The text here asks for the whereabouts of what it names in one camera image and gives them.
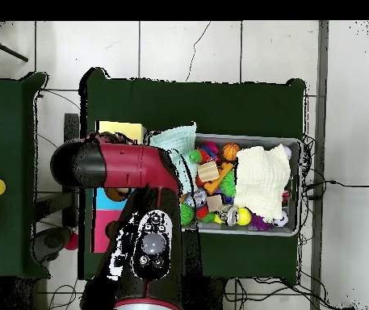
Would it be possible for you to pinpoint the mint green muslin cloth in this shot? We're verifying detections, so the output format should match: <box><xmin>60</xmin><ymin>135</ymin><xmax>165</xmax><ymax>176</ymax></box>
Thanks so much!
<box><xmin>149</xmin><ymin>121</ymin><xmax>199</xmax><ymax>195</ymax></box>

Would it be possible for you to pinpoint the clear mesh bin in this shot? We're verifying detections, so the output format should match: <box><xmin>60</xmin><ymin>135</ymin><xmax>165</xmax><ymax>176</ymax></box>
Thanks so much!
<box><xmin>145</xmin><ymin>130</ymin><xmax>302</xmax><ymax>237</ymax></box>

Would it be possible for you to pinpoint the wooden box with three holes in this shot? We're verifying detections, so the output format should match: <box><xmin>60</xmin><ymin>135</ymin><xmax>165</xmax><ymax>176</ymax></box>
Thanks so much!
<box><xmin>91</xmin><ymin>120</ymin><xmax>148</xmax><ymax>254</ymax></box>

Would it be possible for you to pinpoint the ridged wooden block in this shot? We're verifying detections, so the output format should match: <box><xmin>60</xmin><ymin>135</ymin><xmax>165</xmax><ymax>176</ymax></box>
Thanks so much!
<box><xmin>196</xmin><ymin>160</ymin><xmax>220</xmax><ymax>183</ymax></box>

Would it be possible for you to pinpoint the clear glitter ball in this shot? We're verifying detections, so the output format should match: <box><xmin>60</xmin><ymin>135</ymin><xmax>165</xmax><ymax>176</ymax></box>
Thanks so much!
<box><xmin>183</xmin><ymin>188</ymin><xmax>208</xmax><ymax>209</ymax></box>

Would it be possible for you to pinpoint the green spiky ball with eyes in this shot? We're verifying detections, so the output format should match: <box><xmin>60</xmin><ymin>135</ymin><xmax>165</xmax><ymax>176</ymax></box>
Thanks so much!
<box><xmin>180</xmin><ymin>203</ymin><xmax>195</xmax><ymax>226</ymax></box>

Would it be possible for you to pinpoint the small orange basketball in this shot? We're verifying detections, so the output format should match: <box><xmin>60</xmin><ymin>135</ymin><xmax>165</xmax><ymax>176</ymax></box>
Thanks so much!
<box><xmin>221</xmin><ymin>142</ymin><xmax>241</xmax><ymax>162</ymax></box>

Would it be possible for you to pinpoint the yellow ball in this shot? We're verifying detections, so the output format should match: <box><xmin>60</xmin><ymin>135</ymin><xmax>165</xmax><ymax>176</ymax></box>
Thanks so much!
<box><xmin>236</xmin><ymin>207</ymin><xmax>253</xmax><ymax>226</ymax></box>

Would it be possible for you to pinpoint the cream muslin cloth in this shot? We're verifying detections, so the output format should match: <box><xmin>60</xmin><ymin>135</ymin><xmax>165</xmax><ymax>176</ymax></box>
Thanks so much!
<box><xmin>233</xmin><ymin>144</ymin><xmax>292</xmax><ymax>220</ymax></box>

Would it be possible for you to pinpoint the black padded upright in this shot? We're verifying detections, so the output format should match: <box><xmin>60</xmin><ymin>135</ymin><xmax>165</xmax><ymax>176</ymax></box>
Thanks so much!
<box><xmin>63</xmin><ymin>112</ymin><xmax>81</xmax><ymax>143</ymax></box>

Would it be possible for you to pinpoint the dark green side table cloth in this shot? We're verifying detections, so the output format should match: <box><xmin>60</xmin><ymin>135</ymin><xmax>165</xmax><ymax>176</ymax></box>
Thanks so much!
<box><xmin>0</xmin><ymin>71</ymin><xmax>52</xmax><ymax>280</ymax></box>

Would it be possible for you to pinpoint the black tripod leg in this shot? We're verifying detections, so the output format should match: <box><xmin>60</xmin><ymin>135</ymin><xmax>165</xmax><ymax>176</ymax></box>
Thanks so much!
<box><xmin>0</xmin><ymin>30</ymin><xmax>29</xmax><ymax>63</ymax></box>

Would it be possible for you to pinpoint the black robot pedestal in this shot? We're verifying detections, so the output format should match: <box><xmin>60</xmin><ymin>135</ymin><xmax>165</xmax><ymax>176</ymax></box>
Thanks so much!
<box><xmin>199</xmin><ymin>275</ymin><xmax>225</xmax><ymax>310</ymax></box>

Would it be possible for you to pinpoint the black power cable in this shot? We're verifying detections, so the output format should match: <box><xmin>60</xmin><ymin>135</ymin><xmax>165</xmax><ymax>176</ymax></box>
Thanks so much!
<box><xmin>301</xmin><ymin>179</ymin><xmax>369</xmax><ymax>201</ymax></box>

